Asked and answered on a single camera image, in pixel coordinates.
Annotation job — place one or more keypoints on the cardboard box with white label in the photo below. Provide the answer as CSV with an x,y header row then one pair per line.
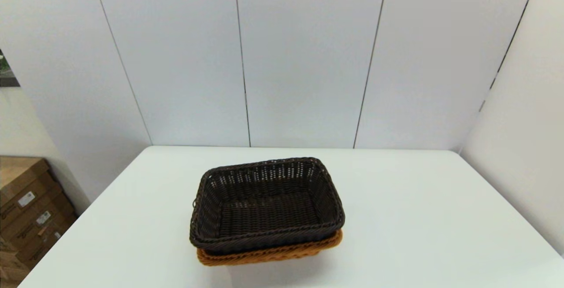
x,y
17,171
48,246
31,228

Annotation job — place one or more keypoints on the orange wicker basket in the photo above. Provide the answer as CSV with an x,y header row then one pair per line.
x,y
273,256

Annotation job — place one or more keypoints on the plain cardboard box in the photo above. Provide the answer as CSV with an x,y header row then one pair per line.
x,y
11,266

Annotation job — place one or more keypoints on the dark brown wicker basket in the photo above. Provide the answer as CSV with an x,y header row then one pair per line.
x,y
264,208

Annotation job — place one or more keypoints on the dark framed wall picture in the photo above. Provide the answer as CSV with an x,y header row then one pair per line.
x,y
6,74

